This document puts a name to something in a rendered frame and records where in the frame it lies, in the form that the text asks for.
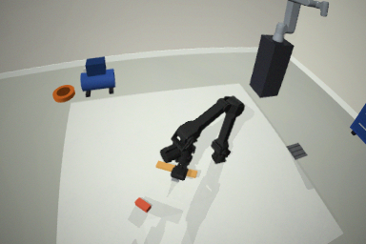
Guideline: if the red rectangular block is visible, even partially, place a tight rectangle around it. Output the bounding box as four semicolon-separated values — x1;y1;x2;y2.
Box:
135;198;152;213

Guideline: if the orange bar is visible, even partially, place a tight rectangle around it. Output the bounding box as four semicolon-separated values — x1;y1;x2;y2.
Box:
155;160;197;178

